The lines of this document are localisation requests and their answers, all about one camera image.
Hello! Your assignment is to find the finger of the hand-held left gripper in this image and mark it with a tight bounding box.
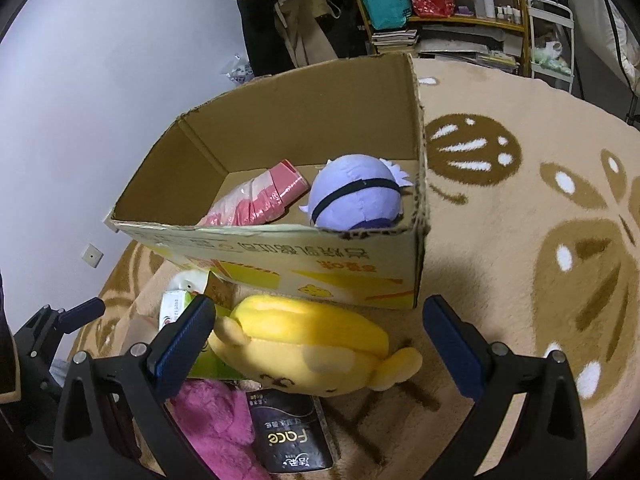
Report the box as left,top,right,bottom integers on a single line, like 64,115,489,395
50,297,106,334

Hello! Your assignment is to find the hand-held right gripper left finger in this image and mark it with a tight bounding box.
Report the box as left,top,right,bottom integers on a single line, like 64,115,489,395
52,294,218,480

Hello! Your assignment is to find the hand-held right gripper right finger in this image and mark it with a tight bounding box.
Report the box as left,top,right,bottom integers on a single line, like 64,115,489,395
422,295,588,480

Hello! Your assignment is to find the green tissue box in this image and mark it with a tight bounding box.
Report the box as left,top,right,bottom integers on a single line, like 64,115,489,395
159,289,246,382

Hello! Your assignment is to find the pink plush toy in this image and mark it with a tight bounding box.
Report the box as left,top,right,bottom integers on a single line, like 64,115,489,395
167,379,274,480

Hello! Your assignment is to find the yellow plush toy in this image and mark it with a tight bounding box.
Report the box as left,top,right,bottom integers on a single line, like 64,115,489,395
207,295,424,399

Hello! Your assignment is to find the black tissue pack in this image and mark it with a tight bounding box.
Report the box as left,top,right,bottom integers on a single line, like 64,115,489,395
249,387,335,474

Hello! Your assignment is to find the printed cardboard box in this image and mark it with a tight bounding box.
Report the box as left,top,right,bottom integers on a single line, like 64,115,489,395
106,52,432,311

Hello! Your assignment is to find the green white soft item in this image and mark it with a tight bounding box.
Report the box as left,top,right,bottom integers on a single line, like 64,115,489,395
532,39,572,74

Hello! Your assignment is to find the dark cloth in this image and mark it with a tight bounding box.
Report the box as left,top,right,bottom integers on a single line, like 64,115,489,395
0,270,22,436

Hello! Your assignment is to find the white wipes packet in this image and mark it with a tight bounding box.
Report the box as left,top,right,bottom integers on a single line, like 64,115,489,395
167,269,216,295

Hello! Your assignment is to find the pink plastic packet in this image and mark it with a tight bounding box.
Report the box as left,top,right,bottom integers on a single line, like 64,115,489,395
195,159,308,227

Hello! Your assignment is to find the purple round plush toy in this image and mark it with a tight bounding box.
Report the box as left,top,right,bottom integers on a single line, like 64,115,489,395
299,156,415,232

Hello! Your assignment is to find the plastic bag of toys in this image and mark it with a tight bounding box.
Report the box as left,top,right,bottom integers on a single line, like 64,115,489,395
220,52,254,85

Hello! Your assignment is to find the pile of magazines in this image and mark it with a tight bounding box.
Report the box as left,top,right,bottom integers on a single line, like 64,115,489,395
417,25,522,69

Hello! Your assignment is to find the stack of books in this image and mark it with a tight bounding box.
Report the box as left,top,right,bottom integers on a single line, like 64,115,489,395
371,29,420,54

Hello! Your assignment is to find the black coat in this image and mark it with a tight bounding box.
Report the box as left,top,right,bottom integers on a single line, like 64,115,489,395
236,0,297,79

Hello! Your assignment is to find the wooden shelf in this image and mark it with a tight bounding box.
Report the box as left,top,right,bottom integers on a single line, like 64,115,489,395
345,0,532,79

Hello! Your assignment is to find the beige coat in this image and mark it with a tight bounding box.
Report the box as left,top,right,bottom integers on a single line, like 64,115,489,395
274,0,342,69

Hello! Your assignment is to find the black hanging garment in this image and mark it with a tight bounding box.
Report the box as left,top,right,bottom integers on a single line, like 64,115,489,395
327,0,374,59

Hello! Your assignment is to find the white cushioned chair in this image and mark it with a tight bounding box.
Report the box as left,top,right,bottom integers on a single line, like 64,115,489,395
582,0,640,92

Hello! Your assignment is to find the white metal cart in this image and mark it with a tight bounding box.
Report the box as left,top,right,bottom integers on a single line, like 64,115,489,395
525,0,577,94

